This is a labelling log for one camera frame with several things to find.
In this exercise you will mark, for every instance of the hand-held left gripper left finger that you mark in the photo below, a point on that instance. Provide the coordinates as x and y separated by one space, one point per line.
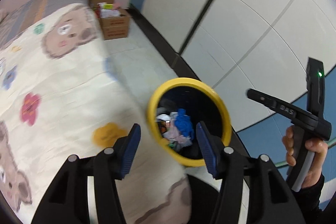
130 150

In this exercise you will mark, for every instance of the white cloth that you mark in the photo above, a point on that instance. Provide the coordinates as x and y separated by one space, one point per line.
164 117
110 13

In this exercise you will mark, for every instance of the orange snack wrapper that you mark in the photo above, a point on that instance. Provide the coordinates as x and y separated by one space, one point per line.
165 126

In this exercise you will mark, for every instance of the brown cardboard box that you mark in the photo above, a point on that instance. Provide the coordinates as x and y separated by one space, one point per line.
115 27

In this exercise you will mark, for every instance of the white wardrobe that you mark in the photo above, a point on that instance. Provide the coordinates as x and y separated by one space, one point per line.
262 16

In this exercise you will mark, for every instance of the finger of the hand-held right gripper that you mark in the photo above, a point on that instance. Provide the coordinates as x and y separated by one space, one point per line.
262 99

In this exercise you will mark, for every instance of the person's dark pants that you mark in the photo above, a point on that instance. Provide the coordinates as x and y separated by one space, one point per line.
202 200

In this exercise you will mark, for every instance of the person's right forearm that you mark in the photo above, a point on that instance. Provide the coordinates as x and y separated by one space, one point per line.
312 195

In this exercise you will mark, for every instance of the white cloth in cardboard box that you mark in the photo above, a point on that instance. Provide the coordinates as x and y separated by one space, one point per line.
110 13

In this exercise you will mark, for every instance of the person's right hand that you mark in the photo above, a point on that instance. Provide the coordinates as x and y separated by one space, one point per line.
317 158

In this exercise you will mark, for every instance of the bear printed cream blanket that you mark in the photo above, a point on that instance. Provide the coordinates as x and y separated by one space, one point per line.
65 87

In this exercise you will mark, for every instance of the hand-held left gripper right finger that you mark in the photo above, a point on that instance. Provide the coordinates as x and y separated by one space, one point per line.
207 150

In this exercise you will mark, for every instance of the yellow rimmed black trash bin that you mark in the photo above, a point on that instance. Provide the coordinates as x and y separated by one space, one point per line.
183 82

